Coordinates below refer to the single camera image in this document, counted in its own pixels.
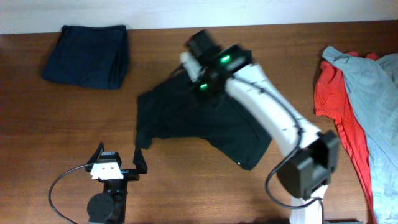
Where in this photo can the dark green t-shirt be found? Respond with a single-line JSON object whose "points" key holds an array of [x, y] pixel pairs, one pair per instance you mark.
{"points": [[173, 110]]}

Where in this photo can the red t-shirt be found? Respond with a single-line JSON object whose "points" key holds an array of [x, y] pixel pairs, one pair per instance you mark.
{"points": [[331, 100]]}

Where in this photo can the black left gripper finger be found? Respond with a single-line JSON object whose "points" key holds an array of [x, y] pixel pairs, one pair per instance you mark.
{"points": [[138, 159], [95, 157]]}

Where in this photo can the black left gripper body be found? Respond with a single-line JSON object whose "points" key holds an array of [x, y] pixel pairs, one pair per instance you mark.
{"points": [[129, 175]]}

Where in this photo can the folded navy blue garment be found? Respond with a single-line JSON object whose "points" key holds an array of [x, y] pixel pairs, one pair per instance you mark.
{"points": [[90, 57]]}

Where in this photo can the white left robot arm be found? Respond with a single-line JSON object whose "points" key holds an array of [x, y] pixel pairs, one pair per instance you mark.
{"points": [[109, 206]]}

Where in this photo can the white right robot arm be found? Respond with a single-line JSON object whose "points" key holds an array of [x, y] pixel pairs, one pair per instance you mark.
{"points": [[298, 182]]}

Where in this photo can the light blue grey t-shirt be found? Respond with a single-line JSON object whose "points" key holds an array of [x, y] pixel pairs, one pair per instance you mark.
{"points": [[371, 86]]}

